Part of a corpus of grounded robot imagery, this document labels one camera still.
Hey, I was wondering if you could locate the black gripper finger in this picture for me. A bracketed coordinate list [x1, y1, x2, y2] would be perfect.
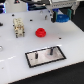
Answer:
[67, 9, 72, 17]
[51, 11, 58, 22]

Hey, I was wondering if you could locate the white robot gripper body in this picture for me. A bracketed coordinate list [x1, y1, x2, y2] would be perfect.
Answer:
[46, 0, 83, 11]

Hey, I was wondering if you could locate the red gear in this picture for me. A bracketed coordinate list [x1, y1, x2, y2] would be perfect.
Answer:
[35, 28, 46, 37]

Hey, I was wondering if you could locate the blue gear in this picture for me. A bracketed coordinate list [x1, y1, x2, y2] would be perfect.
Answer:
[56, 14, 69, 23]

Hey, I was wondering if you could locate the right metal peg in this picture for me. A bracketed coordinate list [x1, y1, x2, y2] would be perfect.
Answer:
[49, 47, 55, 57]

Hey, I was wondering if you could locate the beige connector block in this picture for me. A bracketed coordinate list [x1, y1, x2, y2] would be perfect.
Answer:
[13, 18, 25, 37]

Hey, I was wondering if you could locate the white container at back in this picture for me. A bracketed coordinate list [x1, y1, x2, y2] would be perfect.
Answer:
[5, 0, 27, 13]

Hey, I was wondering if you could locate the black-framed peg base plate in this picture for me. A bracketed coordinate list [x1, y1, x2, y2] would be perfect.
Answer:
[25, 46, 65, 68]

